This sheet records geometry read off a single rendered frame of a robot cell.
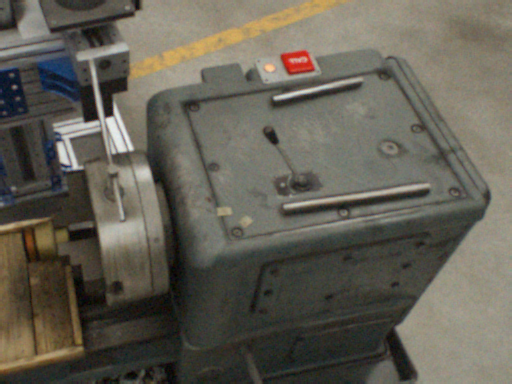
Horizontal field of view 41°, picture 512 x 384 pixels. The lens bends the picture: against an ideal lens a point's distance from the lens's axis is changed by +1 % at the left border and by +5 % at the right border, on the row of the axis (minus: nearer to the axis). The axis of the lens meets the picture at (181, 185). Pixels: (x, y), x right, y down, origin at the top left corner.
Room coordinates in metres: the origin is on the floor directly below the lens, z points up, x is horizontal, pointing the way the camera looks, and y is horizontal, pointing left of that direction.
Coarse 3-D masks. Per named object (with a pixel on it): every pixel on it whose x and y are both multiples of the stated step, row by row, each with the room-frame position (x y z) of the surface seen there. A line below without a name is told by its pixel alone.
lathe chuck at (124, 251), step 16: (128, 160) 0.81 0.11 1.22; (96, 176) 0.76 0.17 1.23; (128, 176) 0.77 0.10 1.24; (96, 192) 0.72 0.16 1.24; (128, 192) 0.73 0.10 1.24; (96, 208) 0.69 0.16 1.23; (112, 208) 0.69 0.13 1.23; (128, 208) 0.70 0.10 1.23; (96, 224) 0.66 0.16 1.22; (112, 224) 0.66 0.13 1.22; (128, 224) 0.67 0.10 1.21; (144, 224) 0.67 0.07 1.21; (112, 240) 0.64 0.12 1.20; (128, 240) 0.64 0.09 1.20; (144, 240) 0.65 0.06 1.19; (112, 256) 0.62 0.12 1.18; (128, 256) 0.62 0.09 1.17; (144, 256) 0.63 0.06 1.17; (112, 272) 0.60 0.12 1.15; (128, 272) 0.60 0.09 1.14; (144, 272) 0.61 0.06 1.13; (128, 288) 0.59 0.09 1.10; (144, 288) 0.60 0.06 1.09; (112, 304) 0.59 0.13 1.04
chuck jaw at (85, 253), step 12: (84, 240) 0.69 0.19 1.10; (96, 240) 0.70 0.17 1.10; (60, 252) 0.66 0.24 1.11; (72, 252) 0.66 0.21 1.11; (84, 252) 0.66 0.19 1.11; (96, 252) 0.66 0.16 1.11; (72, 264) 0.63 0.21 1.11; (84, 264) 0.63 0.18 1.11; (96, 264) 0.63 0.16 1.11; (84, 276) 0.60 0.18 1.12; (96, 276) 0.61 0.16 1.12; (96, 288) 0.59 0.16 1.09; (108, 288) 0.59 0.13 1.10; (120, 288) 0.59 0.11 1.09
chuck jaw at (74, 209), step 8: (96, 160) 0.84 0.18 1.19; (72, 176) 0.79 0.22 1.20; (80, 176) 0.79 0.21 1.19; (72, 184) 0.78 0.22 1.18; (80, 184) 0.78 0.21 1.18; (64, 192) 0.78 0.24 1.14; (72, 192) 0.77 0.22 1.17; (80, 192) 0.77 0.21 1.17; (88, 192) 0.77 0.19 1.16; (64, 200) 0.75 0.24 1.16; (72, 200) 0.76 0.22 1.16; (80, 200) 0.76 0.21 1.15; (88, 200) 0.76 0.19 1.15; (56, 208) 0.76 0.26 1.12; (64, 208) 0.74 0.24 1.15; (72, 208) 0.75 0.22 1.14; (80, 208) 0.75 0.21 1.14; (88, 208) 0.75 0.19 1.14; (56, 216) 0.73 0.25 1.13; (64, 216) 0.73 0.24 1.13; (72, 216) 0.73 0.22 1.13; (80, 216) 0.74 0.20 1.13; (88, 216) 0.74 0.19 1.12; (56, 224) 0.72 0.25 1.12; (64, 224) 0.72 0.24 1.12
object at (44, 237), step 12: (24, 228) 0.72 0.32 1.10; (36, 228) 0.71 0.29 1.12; (48, 228) 0.71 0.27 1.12; (60, 228) 0.72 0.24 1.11; (24, 240) 0.68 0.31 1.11; (36, 240) 0.68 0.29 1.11; (48, 240) 0.68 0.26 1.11; (60, 240) 0.69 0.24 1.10; (24, 252) 0.66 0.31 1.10; (36, 252) 0.67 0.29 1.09; (48, 252) 0.67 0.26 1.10
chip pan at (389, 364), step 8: (384, 352) 0.73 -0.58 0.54; (392, 360) 0.71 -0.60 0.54; (328, 368) 0.68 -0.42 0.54; (352, 368) 0.68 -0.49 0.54; (360, 368) 0.68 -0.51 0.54; (368, 368) 0.69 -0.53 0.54; (376, 368) 0.69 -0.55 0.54; (384, 368) 0.69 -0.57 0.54; (392, 368) 0.69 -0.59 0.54; (312, 376) 0.65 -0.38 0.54; (320, 376) 0.65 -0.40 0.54; (328, 376) 0.66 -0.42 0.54; (336, 376) 0.66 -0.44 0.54; (344, 376) 0.66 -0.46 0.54; (352, 376) 0.66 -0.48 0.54; (360, 376) 0.66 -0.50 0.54; (368, 376) 0.66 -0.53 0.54; (376, 376) 0.67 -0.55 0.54; (384, 376) 0.67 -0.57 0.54; (392, 376) 0.67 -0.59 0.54; (400, 376) 0.67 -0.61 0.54
